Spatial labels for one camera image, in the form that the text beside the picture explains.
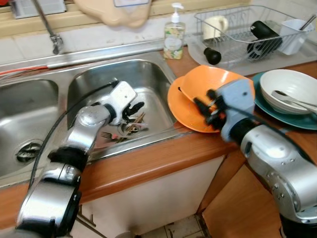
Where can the metal fork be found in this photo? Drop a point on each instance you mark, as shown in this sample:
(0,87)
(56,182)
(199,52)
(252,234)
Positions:
(109,135)

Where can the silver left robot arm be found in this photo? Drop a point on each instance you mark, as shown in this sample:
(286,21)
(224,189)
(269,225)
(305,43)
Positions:
(49,198)

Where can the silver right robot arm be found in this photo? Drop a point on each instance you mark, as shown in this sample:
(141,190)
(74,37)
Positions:
(277,163)

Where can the orange bowl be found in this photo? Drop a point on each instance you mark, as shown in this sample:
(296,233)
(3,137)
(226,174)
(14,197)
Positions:
(208,77)

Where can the orange plate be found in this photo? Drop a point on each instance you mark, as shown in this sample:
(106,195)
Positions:
(178,111)

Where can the small black rounded shaker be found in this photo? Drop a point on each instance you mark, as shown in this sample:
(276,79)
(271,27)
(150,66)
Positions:
(212,56)

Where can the teal plate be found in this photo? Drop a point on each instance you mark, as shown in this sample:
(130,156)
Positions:
(267,111)

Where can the metal spoon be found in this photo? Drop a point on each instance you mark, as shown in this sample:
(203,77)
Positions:
(280,94)

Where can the soap pump bottle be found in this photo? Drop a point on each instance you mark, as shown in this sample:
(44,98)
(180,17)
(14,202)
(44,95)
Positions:
(173,42)

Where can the grey countertop joint strip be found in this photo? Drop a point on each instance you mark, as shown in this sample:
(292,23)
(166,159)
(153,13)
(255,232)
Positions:
(283,131)

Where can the cream mug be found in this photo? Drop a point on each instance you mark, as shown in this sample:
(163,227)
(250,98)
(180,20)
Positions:
(214,27)

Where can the clear plastic drain tray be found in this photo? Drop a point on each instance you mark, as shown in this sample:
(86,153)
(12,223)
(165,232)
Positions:
(277,63)

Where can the black bottle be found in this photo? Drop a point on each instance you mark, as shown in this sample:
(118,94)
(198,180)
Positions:
(262,32)

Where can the white cabinet door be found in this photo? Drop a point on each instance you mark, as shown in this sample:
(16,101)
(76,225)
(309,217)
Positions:
(158,196)

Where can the white ceramic bowl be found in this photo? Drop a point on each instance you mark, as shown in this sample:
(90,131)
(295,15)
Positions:
(292,79)

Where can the silver cutlery piece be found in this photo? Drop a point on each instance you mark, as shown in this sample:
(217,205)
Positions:
(308,108)

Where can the beige plastic board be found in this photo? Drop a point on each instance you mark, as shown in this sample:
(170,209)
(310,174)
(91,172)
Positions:
(114,15)

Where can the metal faucet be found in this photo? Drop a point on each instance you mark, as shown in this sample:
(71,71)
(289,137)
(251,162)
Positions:
(55,42)

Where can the white cutlery holder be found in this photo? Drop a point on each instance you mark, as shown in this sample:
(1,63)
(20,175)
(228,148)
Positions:
(294,39)

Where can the dark chopsticks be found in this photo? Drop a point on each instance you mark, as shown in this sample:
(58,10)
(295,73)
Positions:
(308,22)

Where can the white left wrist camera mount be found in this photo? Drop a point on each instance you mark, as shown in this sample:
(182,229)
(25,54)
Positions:
(121,94)

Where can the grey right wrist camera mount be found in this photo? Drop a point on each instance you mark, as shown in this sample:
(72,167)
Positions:
(237,99)

